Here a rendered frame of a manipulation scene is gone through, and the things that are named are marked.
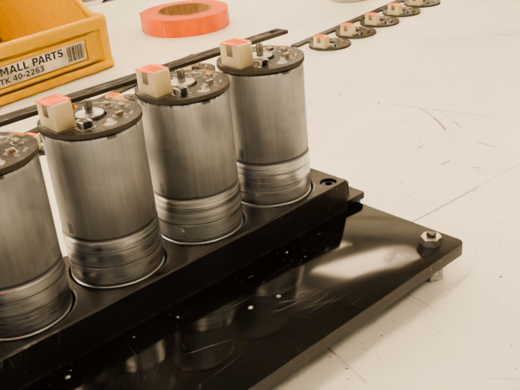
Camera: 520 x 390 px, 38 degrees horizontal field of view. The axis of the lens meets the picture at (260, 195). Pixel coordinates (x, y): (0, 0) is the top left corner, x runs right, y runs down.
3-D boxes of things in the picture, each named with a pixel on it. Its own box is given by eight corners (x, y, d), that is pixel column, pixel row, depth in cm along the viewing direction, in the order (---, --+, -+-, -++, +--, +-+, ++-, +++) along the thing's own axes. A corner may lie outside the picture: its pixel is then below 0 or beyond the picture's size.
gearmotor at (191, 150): (263, 246, 22) (247, 76, 20) (197, 282, 21) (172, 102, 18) (210, 220, 24) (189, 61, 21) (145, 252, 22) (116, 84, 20)
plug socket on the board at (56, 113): (86, 123, 18) (80, 96, 17) (53, 135, 17) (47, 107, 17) (69, 116, 18) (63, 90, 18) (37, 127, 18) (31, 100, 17)
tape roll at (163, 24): (218, 11, 55) (217, -6, 55) (239, 29, 50) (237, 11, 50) (137, 23, 54) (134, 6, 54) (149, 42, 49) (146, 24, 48)
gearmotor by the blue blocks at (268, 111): (329, 210, 24) (321, 49, 21) (271, 241, 22) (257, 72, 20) (274, 189, 25) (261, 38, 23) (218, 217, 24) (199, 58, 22)
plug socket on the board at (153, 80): (181, 90, 19) (177, 65, 19) (153, 100, 19) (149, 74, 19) (162, 85, 20) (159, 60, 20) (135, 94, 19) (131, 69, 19)
